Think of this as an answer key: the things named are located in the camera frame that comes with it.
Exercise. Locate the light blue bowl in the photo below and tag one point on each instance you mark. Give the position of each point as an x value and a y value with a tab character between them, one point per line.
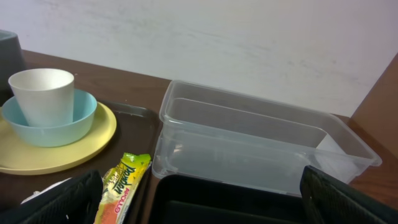
84	109

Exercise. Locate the dark brown serving tray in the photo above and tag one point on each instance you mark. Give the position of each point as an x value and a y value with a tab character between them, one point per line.
136	132

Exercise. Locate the clear plastic bin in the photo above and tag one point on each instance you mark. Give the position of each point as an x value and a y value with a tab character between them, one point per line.
243	140

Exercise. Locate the yellow plate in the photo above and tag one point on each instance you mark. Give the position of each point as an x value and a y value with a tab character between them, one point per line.
19	158

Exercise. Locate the white plastic cup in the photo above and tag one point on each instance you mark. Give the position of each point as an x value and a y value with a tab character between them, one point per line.
45	96

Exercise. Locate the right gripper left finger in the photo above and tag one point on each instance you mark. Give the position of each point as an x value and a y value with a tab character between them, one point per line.
75	200

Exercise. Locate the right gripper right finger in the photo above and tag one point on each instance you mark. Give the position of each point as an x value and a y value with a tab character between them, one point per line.
329	200

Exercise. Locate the black plastic tray bin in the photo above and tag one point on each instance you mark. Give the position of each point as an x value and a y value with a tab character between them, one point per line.
186	200

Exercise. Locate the yellow snack wrapper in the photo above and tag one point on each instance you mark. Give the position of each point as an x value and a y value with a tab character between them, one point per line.
119	186

